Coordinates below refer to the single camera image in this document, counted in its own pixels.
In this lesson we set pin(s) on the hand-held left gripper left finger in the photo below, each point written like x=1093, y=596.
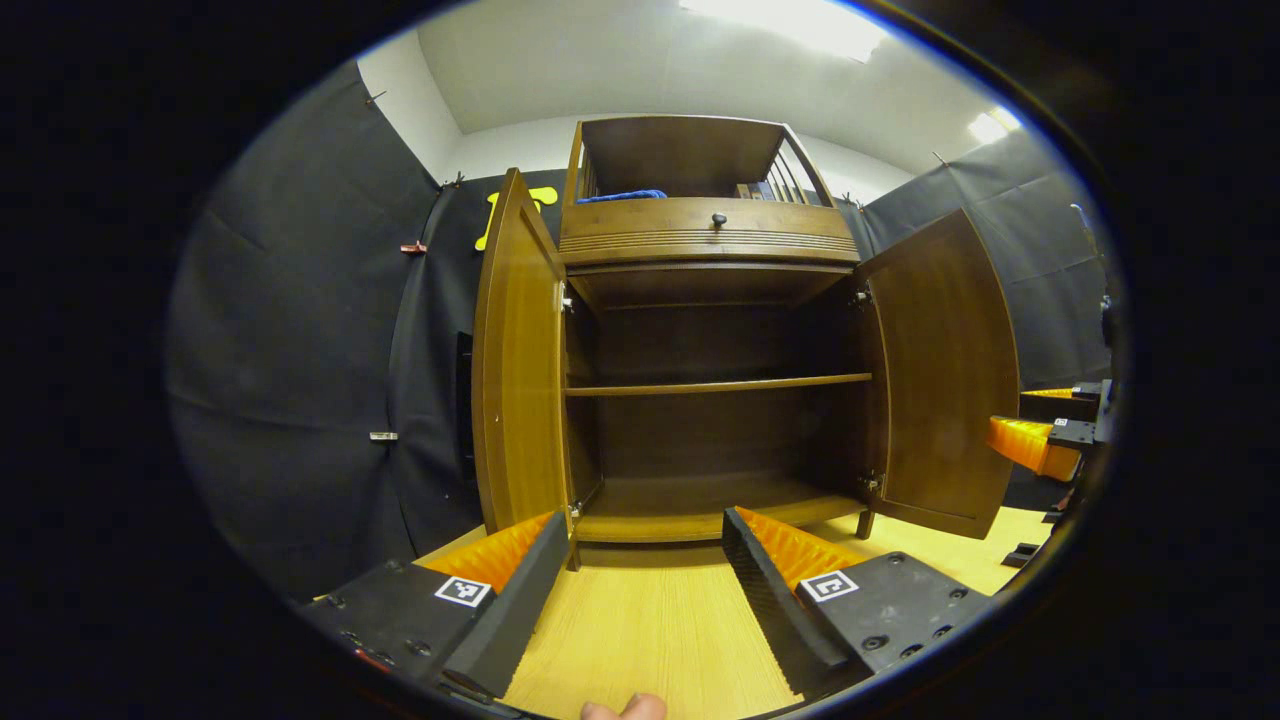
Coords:
x=512, y=610

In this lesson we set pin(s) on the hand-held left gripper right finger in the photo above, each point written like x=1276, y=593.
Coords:
x=778, y=620

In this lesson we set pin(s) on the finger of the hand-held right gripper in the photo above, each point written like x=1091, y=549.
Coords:
x=1050, y=407
x=1070, y=433

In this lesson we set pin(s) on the wooden cabinet door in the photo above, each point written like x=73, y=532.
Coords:
x=520, y=370
x=945, y=370

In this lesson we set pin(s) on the wooden double-door shoe cabinet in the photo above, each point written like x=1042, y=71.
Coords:
x=700, y=240

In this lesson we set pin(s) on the wooden cabinet shelf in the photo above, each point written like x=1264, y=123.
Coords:
x=715, y=385

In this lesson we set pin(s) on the small black block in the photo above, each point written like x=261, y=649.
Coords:
x=1022, y=553

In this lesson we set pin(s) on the black backdrop cloth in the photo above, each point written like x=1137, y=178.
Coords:
x=430, y=400
x=1030, y=260
x=300, y=330

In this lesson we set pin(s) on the small ceiling light panel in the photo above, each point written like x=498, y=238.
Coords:
x=990, y=125

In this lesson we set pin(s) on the blue cloth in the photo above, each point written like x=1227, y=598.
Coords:
x=622, y=196

